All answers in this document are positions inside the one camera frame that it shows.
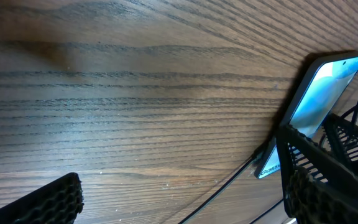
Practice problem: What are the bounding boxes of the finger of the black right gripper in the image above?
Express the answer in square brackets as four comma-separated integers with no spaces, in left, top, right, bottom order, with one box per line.
[275,125,358,202]
[323,114,358,176]

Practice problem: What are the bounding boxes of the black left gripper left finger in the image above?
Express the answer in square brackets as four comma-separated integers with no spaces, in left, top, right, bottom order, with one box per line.
[0,172,84,224]

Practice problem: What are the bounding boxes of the black USB charging cable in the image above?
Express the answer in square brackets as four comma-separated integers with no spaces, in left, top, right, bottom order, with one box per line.
[177,58,358,224]

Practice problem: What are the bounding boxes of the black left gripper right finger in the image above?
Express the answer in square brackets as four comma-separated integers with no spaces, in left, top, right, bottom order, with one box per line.
[283,167,358,224]

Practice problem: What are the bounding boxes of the blue screen smartphone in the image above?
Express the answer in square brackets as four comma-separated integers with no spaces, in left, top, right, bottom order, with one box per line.
[254,50,358,179]

